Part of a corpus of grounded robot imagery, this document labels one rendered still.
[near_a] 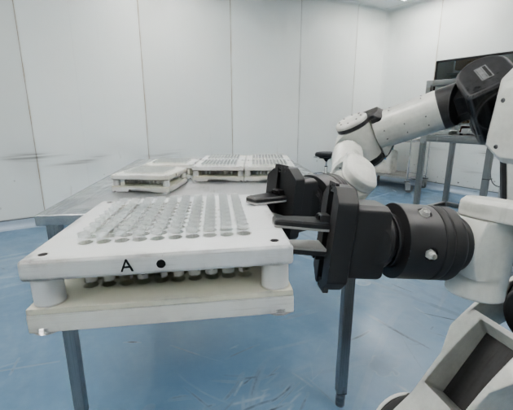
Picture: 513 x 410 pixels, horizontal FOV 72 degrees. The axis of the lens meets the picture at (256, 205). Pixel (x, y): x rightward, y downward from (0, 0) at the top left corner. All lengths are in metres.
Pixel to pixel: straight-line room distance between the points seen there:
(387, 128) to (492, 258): 0.49
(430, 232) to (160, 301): 0.28
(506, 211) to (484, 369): 0.41
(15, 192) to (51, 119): 0.85
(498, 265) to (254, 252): 0.29
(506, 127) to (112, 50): 4.19
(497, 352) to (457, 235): 0.40
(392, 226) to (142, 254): 0.26
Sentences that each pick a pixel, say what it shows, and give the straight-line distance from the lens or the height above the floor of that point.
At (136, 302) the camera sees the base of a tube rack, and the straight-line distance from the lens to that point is 0.36.
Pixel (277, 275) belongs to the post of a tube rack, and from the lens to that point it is 0.34.
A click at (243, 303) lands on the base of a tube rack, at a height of 0.99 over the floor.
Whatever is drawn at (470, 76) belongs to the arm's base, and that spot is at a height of 1.24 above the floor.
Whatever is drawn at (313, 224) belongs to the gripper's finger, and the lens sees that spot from 0.39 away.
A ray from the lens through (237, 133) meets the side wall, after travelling 5.07.
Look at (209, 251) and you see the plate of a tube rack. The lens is 0.33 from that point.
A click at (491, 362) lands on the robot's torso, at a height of 0.74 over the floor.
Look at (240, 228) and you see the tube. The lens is 0.36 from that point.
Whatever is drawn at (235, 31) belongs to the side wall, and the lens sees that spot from 5.18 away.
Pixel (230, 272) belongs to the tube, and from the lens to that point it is 0.38.
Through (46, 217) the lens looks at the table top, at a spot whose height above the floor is 0.85.
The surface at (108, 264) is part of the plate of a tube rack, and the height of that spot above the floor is 1.03.
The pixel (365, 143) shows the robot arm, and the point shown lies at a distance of 0.89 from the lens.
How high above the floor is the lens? 1.16
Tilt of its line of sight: 14 degrees down
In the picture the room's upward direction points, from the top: straight up
